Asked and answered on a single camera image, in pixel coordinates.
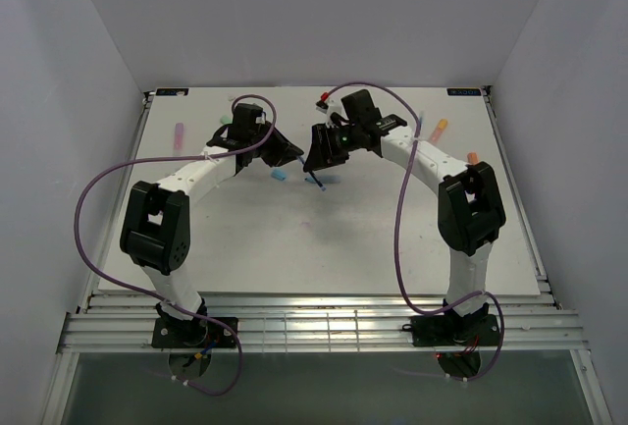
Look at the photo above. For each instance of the orange pink highlighter pen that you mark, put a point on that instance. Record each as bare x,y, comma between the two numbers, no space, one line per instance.
438,131

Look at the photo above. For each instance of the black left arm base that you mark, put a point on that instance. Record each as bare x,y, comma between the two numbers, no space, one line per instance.
170,332

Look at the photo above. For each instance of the light blue highlighter body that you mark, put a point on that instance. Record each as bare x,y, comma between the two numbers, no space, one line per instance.
324,180

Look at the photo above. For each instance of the blue label sticker right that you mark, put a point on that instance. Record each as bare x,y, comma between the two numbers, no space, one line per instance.
464,91

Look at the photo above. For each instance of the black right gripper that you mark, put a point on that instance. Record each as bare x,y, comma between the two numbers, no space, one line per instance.
320,155

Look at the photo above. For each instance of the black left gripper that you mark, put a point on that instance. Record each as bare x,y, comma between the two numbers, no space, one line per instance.
285,150

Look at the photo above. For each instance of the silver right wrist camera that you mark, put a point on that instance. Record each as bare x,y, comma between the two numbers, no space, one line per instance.
331,109

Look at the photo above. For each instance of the light blue highlighter cap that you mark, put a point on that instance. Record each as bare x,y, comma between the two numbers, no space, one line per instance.
279,175

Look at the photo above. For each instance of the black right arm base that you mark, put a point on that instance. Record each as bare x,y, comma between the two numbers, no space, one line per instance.
479,328

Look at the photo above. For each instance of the orange capped marker pen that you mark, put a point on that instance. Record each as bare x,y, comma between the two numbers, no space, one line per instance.
472,158

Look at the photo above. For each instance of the blue label sticker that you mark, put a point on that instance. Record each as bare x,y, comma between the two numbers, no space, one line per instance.
172,92
464,91

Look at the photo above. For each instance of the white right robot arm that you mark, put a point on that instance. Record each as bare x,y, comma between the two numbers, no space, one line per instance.
470,211

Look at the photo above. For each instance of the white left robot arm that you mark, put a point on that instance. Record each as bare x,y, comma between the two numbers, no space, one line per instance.
156,229

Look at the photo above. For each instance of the blue label sticker left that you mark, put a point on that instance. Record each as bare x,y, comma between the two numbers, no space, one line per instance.
172,92

